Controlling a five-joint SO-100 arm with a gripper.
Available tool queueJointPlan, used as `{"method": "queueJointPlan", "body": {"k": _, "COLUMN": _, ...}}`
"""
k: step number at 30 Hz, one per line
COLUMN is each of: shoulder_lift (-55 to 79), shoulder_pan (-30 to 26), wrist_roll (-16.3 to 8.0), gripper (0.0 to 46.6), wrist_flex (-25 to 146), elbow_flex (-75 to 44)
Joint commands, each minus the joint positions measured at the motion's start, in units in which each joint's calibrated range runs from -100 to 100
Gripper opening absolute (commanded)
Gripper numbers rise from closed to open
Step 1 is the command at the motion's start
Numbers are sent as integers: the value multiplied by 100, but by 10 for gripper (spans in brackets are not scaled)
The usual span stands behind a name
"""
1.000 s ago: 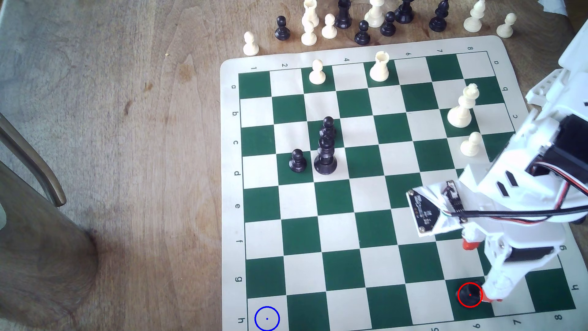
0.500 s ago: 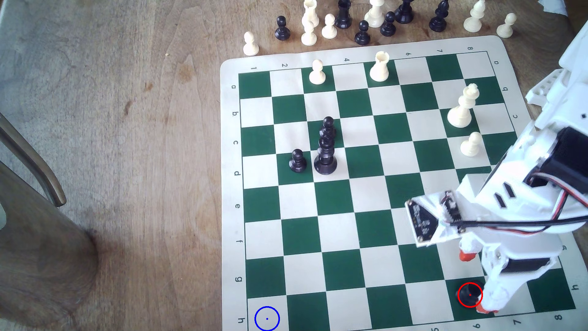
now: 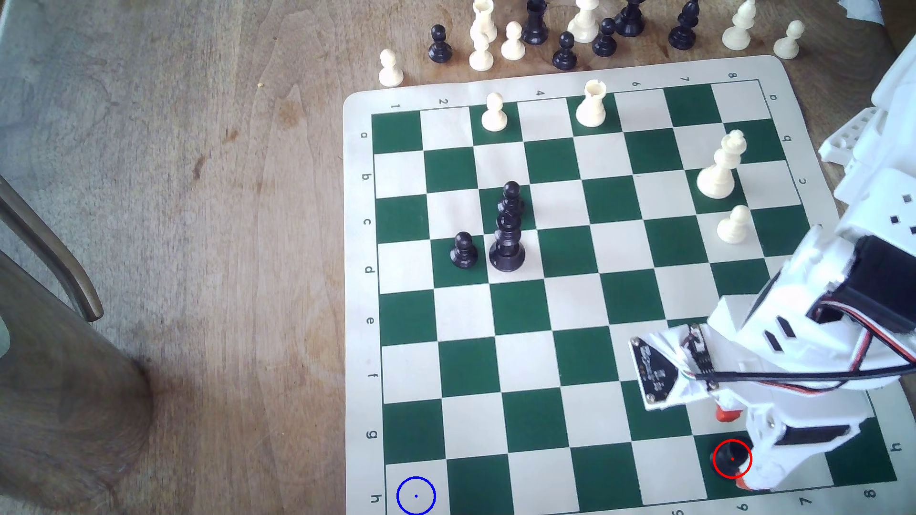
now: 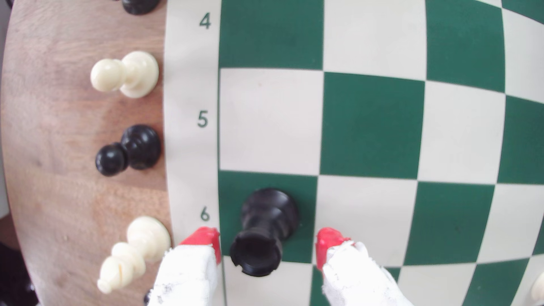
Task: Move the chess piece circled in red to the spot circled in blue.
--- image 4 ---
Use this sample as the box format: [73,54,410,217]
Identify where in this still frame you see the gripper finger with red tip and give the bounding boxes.
[315,227,415,306]
[146,226,225,306]

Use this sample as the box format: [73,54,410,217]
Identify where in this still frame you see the black rook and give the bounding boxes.
[229,188,299,278]

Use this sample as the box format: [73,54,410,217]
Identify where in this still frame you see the green and white chess mat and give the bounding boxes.
[163,0,544,306]

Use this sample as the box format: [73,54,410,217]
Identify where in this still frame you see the black chess piece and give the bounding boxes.
[122,0,162,16]

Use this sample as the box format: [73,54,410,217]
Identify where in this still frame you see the white bishop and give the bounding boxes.
[97,216,172,295]

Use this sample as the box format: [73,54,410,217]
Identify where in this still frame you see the black pawn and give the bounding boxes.
[95,124,162,177]

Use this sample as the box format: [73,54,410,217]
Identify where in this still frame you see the white pawn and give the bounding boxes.
[90,51,160,99]
[530,272,544,302]

